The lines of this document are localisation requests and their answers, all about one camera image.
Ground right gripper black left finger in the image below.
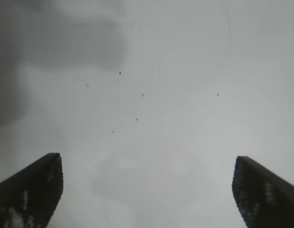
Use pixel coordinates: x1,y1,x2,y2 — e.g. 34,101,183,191
0,152,64,228

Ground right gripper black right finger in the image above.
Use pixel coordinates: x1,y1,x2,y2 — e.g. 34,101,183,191
232,155,294,228

